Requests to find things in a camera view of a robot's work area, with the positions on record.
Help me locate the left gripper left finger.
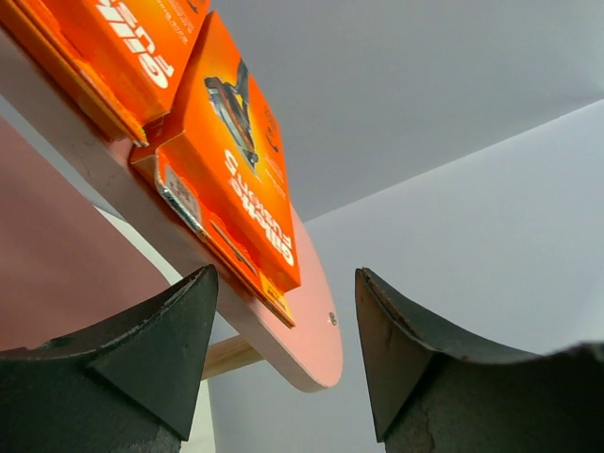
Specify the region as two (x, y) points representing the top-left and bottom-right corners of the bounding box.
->
(1, 265), (218, 452)

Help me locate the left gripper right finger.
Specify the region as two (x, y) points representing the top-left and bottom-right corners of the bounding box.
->
(355, 268), (603, 452)

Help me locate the orange razor box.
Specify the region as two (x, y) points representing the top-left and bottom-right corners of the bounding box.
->
(129, 11), (301, 328)
(1, 0), (210, 146)

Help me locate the pink three-tier shelf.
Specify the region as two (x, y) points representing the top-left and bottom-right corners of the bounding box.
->
(1, 33), (344, 393)

